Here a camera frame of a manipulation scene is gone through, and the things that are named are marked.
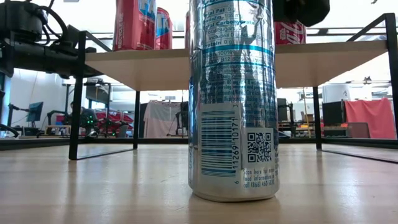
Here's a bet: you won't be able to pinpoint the black computer monitor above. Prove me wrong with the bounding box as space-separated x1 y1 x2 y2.
322 100 345 126
26 101 44 123

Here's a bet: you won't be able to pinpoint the red storage bins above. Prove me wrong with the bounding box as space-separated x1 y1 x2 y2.
55 111 134 138

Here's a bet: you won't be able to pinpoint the wooden shelf with black legs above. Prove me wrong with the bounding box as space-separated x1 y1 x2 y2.
68 12 398 164

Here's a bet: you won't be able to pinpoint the white hanging cloth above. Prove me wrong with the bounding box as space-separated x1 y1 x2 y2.
143 100 188 139

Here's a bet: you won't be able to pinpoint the slim silver blue drink can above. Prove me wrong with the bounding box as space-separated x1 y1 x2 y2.
187 0 280 203

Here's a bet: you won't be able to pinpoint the red-orange Fanta can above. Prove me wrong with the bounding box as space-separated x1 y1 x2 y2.
154 6 174 50
112 0 157 52

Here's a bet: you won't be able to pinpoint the black metal table frame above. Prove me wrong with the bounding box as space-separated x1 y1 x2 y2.
0 136 398 152

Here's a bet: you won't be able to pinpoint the orange-red hanging cloth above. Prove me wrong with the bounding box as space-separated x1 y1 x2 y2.
343 97 397 140

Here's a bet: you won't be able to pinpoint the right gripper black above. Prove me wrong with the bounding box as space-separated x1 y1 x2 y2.
272 0 331 28

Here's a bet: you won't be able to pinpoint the red Coca-Cola can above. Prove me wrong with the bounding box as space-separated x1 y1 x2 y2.
273 20 307 45

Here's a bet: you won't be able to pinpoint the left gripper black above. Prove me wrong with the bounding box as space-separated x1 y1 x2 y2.
58 46 103 78

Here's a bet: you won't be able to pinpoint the person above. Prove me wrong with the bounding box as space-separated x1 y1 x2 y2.
68 101 94 127

